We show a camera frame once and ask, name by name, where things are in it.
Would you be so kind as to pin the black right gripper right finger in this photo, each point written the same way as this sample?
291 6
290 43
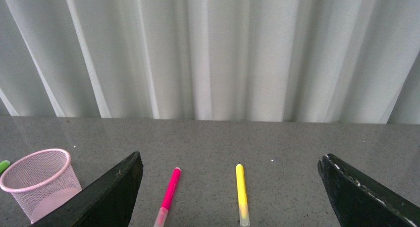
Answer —
360 201

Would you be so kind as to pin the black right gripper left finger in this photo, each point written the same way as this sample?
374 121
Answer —
109 201

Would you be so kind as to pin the pink pen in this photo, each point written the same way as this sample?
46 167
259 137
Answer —
168 197

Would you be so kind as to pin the pink mesh cup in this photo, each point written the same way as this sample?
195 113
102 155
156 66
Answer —
41 182

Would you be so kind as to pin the green pen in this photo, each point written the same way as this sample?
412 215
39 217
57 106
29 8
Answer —
4 165

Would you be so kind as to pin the yellow pen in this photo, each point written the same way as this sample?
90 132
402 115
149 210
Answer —
242 196

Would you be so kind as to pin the white curtain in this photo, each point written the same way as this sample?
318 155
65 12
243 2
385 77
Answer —
352 61

